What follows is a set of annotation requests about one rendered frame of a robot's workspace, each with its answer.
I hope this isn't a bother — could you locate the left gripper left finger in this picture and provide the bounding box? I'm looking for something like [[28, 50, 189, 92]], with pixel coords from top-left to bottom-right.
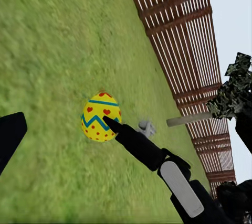
[[0, 112, 27, 175]]

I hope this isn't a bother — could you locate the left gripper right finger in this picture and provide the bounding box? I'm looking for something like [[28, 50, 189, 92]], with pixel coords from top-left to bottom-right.
[[235, 112, 252, 154]]

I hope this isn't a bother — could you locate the easter egg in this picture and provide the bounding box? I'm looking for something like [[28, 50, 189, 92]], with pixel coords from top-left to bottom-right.
[[80, 93, 122, 142]]

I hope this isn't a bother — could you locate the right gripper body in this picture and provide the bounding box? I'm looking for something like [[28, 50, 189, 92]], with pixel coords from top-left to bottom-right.
[[115, 124, 152, 160]]

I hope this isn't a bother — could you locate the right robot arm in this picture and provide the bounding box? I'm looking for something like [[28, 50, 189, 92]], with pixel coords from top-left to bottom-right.
[[102, 115, 234, 224]]

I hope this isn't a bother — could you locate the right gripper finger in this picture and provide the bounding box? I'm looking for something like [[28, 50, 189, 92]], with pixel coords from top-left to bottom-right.
[[102, 115, 124, 132]]

